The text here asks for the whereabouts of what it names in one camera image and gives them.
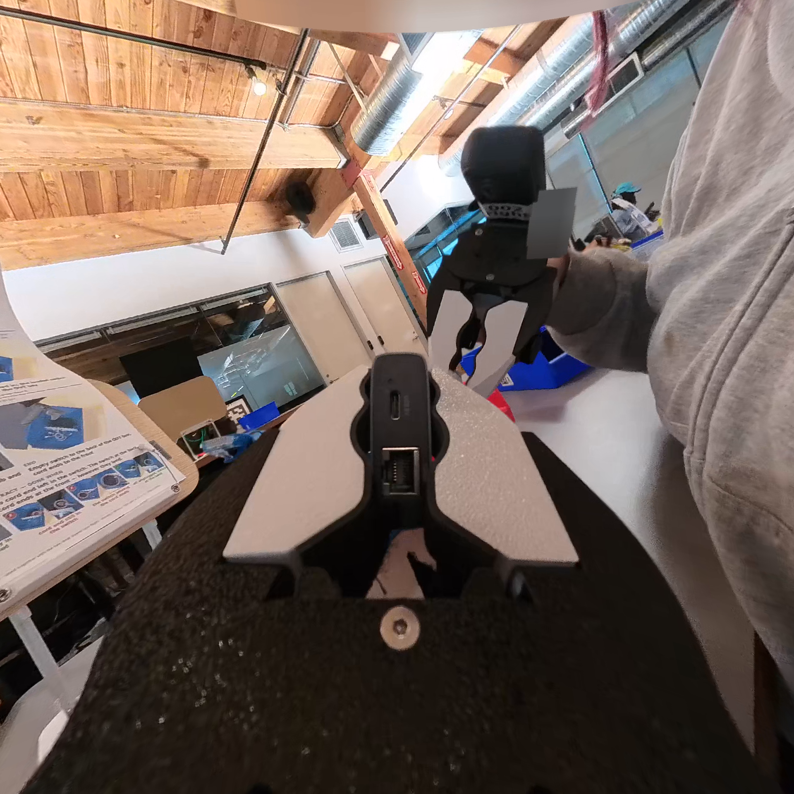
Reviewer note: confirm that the person's right hand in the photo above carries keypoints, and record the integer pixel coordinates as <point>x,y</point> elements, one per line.
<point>562,271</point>

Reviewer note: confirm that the black framed glass window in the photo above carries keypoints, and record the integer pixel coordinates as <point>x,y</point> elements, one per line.
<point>248,347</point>

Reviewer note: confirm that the long silver ventilation duct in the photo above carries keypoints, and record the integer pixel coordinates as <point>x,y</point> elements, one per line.
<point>558,74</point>

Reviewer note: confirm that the black monitor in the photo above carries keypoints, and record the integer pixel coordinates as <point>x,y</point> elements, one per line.
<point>158,375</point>

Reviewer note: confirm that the red post sign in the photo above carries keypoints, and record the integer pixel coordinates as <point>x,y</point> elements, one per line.
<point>394,251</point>
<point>420,285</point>

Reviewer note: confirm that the black ceiling pipe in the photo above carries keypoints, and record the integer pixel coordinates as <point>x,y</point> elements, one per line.
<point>263,142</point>

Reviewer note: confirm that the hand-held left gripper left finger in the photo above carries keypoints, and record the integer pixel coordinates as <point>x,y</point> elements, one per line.
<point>304,471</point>

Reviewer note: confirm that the large blue bin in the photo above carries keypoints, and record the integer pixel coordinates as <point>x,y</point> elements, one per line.
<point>549,372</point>

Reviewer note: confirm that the wooden chair back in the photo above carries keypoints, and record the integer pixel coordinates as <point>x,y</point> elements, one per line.
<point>183,403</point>

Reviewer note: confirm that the ceiling light panel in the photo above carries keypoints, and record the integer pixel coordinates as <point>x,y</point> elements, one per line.
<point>443,53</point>

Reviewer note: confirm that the black ceiling track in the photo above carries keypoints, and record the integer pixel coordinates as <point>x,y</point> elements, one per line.
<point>124,37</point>

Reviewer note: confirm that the black ceiling speaker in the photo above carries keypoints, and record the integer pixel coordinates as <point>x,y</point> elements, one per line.
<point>299,201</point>

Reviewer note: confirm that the printed instruction sheet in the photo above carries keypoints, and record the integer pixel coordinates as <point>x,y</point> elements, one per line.
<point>62,471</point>

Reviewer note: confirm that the white door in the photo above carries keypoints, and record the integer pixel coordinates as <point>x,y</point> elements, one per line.
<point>322,329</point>
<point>384,304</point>

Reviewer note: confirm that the wooden post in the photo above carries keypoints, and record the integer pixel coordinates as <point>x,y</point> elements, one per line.
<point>388,223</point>

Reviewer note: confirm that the short silver ventilation duct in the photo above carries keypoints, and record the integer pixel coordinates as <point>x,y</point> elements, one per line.
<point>384,105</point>

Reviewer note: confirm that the ceiling spot lamp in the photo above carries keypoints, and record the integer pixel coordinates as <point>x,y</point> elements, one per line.
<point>257,84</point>

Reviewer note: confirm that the red bin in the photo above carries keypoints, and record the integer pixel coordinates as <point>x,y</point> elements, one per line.
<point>502,407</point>

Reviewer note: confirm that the person's right forearm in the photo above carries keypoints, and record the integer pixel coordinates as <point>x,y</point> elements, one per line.
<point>608,310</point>

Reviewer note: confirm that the grey wall air vent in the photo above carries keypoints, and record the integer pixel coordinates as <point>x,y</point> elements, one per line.
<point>345,236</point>

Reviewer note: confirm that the black network adapter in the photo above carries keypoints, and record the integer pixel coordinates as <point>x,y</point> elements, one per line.
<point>400,428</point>

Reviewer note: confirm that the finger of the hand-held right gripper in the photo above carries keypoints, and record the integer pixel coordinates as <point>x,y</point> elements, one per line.
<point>450,322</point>
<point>502,341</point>

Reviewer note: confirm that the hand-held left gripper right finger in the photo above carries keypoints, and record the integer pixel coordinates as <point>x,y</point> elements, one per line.
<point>496,477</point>

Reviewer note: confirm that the white desk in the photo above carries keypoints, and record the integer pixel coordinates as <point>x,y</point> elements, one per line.
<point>620,453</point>

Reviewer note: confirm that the small blue bin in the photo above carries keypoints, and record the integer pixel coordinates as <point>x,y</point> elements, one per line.
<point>260,415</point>

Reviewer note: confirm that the white electrical box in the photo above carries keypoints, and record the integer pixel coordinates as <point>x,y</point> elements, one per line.
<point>200,440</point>

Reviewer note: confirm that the blue crate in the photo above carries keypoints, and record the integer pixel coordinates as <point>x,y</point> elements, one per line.
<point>648,240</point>

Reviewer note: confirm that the black white marker tag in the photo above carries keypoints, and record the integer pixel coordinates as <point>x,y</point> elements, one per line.
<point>237,414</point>

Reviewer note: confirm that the white board stand leg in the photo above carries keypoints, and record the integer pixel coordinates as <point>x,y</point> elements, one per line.
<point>37,651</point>

